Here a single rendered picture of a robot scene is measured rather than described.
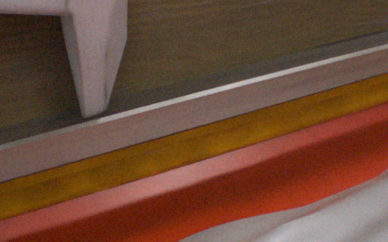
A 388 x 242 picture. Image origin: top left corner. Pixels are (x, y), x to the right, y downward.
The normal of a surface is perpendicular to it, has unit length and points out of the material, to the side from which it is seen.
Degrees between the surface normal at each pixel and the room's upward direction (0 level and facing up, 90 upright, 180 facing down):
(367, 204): 17
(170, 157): 90
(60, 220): 0
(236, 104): 90
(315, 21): 90
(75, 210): 0
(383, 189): 8
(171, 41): 90
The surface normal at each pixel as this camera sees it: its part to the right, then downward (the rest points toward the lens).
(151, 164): 0.41, 0.32
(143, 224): -0.11, -0.92
